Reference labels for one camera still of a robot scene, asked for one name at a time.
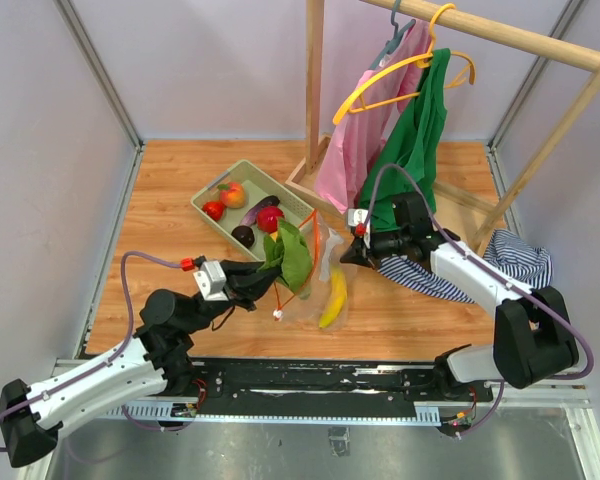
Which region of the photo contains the fake green leafy vegetable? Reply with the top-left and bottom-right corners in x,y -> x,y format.
261,220 -> 313,293

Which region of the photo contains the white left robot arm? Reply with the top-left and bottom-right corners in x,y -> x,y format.
0,257 -> 282,468

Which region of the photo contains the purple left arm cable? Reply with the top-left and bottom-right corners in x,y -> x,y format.
0,250 -> 206,454

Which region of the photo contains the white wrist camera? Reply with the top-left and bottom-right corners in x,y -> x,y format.
193,260 -> 229,301
346,208 -> 371,248

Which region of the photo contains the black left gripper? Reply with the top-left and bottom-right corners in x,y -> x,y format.
184,258 -> 288,334

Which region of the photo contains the fake yellow banana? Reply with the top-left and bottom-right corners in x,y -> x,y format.
319,267 -> 348,329

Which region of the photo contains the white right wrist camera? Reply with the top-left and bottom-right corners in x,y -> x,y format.
346,208 -> 371,248

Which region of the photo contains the fake strawberry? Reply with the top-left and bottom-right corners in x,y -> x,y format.
202,200 -> 226,222

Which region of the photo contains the clear zip top bag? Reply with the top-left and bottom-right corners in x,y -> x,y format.
273,211 -> 355,330

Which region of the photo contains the pink shirt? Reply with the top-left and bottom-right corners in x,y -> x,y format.
314,19 -> 430,213

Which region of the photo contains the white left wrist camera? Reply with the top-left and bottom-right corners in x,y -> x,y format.
193,260 -> 229,301

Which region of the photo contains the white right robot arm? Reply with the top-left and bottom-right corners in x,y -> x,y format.
341,192 -> 579,400

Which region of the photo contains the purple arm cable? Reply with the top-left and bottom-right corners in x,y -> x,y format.
0,250 -> 206,454
362,162 -> 595,436

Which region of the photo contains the fake dark purple plum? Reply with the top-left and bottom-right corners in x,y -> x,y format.
231,225 -> 255,249

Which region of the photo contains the light green plastic basket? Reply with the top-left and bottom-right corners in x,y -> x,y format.
190,159 -> 314,261

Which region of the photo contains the green tank top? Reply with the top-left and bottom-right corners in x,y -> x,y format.
358,48 -> 451,232

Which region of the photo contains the fake purple eggplant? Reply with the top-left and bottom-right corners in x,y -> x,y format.
239,195 -> 280,226

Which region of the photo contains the fake peach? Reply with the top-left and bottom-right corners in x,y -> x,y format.
217,182 -> 247,209

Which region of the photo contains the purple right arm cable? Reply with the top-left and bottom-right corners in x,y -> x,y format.
362,162 -> 595,436

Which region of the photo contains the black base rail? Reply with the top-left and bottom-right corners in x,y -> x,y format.
106,357 -> 494,427

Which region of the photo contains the blue striped cloth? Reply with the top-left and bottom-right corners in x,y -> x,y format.
378,229 -> 554,303

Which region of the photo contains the grey-blue clothes hanger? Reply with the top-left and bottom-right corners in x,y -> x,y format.
370,0 -> 415,70

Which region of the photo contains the yellow clothes hanger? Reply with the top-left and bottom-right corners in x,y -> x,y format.
332,3 -> 476,127

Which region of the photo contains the wooden clothes rack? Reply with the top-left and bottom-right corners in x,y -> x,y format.
285,1 -> 600,254

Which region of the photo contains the fake red apple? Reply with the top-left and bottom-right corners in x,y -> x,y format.
256,206 -> 285,234

